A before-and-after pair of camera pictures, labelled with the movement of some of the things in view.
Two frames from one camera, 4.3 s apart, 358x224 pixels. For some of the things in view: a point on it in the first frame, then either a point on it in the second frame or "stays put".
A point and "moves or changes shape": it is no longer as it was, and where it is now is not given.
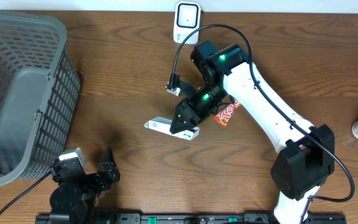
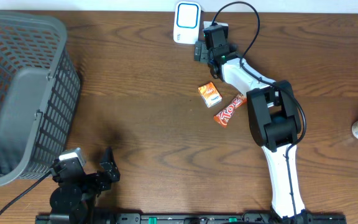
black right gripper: x=192 y=119 -> x=201 y=52
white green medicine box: x=163 y=124 moves or changes shape
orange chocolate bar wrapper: x=224 y=116 stays put
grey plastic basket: x=30 y=90 stays put
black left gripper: x=110 y=167 stays put
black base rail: x=185 y=218 stays put
